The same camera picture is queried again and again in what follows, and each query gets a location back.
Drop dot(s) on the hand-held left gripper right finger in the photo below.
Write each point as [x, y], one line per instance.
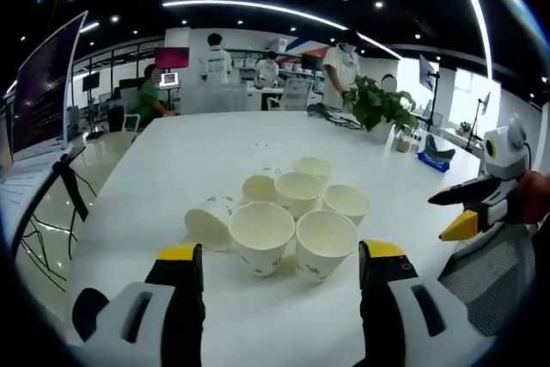
[386, 315]

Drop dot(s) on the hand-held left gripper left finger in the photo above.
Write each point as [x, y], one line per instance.
[146, 319]

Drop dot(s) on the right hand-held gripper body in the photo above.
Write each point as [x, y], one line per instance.
[506, 156]

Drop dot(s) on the cluster of white paper cups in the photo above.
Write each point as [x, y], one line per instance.
[281, 212]

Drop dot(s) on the person's right hand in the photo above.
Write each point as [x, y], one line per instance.
[535, 197]

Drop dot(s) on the blue tissue box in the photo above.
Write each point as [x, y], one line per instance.
[436, 158]

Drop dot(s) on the grey mesh office chair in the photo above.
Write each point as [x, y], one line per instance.
[494, 272]

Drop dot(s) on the monitor on black stand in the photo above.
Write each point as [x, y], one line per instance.
[427, 70]

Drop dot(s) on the green potted plant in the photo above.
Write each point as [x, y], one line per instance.
[378, 105]

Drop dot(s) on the black items on table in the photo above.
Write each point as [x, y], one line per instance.
[333, 117]

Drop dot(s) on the white table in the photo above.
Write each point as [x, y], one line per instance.
[206, 156]

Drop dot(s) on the side desk with papers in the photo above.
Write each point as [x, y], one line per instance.
[26, 188]

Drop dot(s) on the white office chair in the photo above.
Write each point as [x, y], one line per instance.
[294, 94]

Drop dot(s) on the large computer monitor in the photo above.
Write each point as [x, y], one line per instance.
[43, 92]

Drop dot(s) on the long ceiling light strip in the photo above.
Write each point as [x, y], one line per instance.
[258, 8]

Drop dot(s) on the red wall screen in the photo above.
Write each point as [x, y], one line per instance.
[172, 57]

